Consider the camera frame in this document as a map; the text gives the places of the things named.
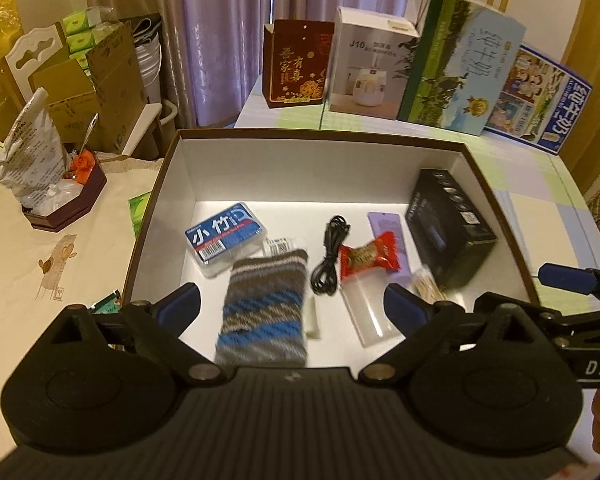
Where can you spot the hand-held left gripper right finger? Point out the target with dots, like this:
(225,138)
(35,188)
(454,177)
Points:
(402,306)

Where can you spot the blue milk carton box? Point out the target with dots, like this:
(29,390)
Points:
(535,100)

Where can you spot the orange wrapped item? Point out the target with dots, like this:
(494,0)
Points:
(83,162)

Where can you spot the green milk carton box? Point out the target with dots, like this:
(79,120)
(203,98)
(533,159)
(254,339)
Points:
(455,70)

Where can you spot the maroon octagonal box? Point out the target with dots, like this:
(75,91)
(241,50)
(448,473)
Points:
(70,210)

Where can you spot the clear blue-label floss box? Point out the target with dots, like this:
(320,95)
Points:
(225,237)

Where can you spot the white humidifier box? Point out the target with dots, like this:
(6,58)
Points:
(370,70)

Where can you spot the black product box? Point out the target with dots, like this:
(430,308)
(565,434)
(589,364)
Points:
(445,230)

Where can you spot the stack of green tissue packs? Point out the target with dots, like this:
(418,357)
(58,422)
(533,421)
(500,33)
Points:
(77,22)

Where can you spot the black and white bags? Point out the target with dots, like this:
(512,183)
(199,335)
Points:
(147,60)

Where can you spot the purple curtain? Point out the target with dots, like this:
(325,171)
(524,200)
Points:
(220,20)

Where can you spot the silver foil bag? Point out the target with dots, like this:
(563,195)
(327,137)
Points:
(30,150)

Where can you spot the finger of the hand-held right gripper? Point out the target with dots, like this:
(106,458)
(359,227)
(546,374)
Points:
(565,325)
(565,276)

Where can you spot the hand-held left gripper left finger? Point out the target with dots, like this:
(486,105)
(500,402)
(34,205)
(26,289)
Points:
(182,306)

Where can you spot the white chair back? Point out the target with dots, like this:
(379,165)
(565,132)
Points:
(20,55)

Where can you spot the red gift box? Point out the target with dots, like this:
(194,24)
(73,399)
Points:
(295,65)

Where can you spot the red snack packet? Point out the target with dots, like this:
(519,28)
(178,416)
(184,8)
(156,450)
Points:
(367,256)

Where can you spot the small white tube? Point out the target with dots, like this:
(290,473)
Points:
(280,246)

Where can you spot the clear plastic case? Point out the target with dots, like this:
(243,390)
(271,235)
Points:
(362,306)

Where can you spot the large white box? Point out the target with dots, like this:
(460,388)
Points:
(305,170)

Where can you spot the cream printed tablecloth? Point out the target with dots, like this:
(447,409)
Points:
(30,270)

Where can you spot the open brown carton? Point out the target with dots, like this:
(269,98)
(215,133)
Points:
(115,80)

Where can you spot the green packet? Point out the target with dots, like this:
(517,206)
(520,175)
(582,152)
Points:
(107,302)
(139,210)

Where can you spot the striped knit pouch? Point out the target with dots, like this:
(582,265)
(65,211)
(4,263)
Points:
(265,305)

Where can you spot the metal spoon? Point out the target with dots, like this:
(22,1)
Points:
(89,132)

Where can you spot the purple tube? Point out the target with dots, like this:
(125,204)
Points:
(385,222)

